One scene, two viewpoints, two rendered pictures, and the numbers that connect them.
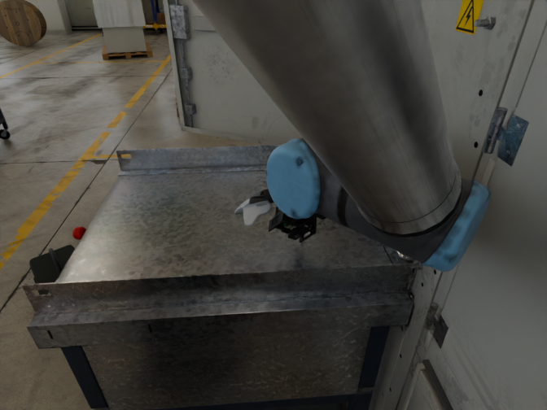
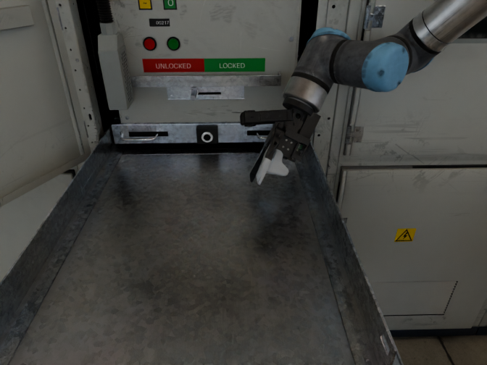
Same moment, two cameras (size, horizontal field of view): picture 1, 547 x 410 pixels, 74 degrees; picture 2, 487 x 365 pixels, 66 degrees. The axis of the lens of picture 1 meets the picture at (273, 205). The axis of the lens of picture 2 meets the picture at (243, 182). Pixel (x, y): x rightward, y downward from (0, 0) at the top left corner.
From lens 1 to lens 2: 0.95 m
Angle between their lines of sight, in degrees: 71
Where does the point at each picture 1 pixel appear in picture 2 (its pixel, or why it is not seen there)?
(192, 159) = (36, 259)
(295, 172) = (401, 56)
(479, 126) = (339, 23)
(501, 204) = not seen: hidden behind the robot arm
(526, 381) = (415, 101)
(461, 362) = (378, 132)
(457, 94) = (280, 20)
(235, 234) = (233, 224)
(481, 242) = not seen: hidden behind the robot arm
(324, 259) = (272, 177)
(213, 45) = not seen: outside the picture
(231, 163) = (64, 224)
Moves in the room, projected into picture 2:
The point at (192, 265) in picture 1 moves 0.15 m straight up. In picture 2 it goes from (285, 250) to (290, 185)
